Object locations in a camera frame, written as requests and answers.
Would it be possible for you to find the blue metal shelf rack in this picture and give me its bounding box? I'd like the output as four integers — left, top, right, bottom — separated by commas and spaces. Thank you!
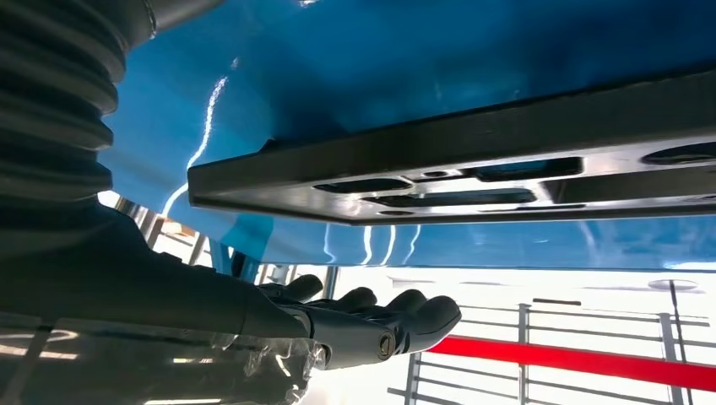
97, 0, 716, 278

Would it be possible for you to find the grey metal railing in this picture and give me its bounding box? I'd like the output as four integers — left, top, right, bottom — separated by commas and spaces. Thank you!
386, 299, 716, 405

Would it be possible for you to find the chrome stanchion post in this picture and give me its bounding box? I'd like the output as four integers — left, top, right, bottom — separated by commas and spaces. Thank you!
648, 278, 702, 405

